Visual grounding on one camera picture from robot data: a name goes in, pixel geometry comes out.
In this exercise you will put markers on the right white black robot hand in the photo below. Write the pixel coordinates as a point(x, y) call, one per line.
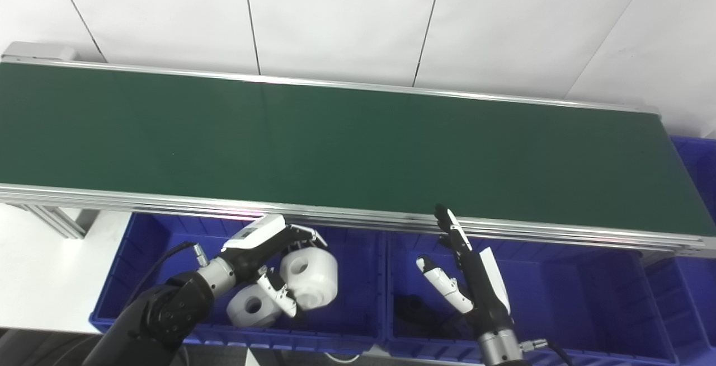
point(484, 293)

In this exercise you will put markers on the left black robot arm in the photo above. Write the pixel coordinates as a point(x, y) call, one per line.
point(162, 315)

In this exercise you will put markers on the aluminium extrusion conveyor leg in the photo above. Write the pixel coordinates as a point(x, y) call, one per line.
point(56, 221)

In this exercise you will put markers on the black part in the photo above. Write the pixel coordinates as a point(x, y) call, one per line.
point(414, 315)

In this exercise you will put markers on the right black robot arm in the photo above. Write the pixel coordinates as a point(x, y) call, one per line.
point(498, 350)

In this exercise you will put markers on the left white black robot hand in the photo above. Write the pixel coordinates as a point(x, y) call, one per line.
point(254, 245)

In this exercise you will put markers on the grey conveyor end housing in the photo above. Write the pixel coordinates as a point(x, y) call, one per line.
point(39, 51)

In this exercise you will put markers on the blue plastic bin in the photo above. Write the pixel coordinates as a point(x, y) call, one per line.
point(168, 254)
point(582, 304)
point(699, 299)

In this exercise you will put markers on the green conveyor belt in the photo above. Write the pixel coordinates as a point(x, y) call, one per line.
point(358, 148)
point(335, 216)

